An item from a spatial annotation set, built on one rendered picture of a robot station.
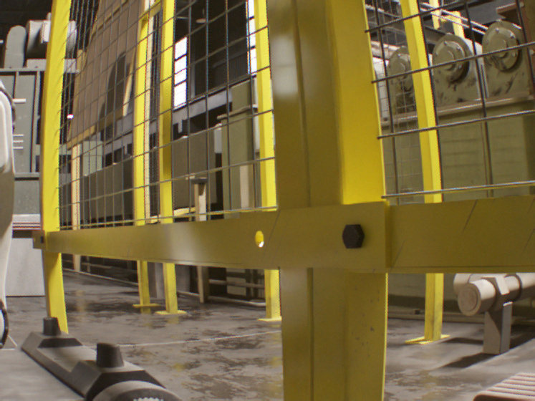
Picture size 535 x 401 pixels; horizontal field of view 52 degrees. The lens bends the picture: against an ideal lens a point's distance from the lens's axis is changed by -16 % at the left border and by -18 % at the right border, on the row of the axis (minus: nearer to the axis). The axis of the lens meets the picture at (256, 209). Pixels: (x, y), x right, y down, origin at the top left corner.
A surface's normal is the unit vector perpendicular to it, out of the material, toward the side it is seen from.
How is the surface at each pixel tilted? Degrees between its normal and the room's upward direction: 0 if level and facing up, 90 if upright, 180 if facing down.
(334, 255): 90
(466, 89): 90
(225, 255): 90
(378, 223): 90
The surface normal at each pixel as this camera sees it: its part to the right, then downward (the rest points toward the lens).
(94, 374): -0.60, -0.70
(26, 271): 0.52, -0.05
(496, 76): -0.85, 0.02
